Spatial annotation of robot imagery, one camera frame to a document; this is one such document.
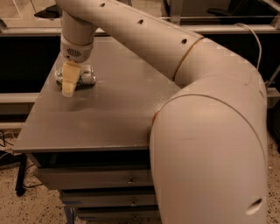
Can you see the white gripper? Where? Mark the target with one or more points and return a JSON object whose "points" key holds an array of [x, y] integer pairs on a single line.
{"points": [[75, 52]]}

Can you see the silver green 7up can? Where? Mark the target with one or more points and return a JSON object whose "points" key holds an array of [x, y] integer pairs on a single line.
{"points": [[87, 76]]}

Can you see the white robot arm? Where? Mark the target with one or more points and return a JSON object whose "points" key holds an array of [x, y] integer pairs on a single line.
{"points": [[208, 147]]}

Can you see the black office chair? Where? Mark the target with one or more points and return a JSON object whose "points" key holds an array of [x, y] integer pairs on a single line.
{"points": [[50, 12]]}

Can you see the grey drawer cabinet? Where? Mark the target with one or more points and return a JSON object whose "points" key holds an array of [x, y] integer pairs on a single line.
{"points": [[107, 124]]}

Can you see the black stand on floor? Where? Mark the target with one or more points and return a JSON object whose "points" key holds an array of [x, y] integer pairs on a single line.
{"points": [[20, 190]]}

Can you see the top grey drawer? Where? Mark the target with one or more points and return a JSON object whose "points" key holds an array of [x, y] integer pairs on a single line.
{"points": [[73, 178]]}

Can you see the grey drawer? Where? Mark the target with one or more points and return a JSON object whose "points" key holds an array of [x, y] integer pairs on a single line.
{"points": [[117, 213], [73, 178], [110, 197]]}

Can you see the middle grey drawer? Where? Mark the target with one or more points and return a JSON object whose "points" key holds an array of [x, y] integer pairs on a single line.
{"points": [[110, 197]]}

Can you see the bottom grey drawer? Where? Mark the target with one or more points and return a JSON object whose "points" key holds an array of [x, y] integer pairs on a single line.
{"points": [[117, 213]]}

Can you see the metal railing frame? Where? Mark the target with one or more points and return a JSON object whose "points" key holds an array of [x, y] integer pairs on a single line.
{"points": [[19, 17]]}

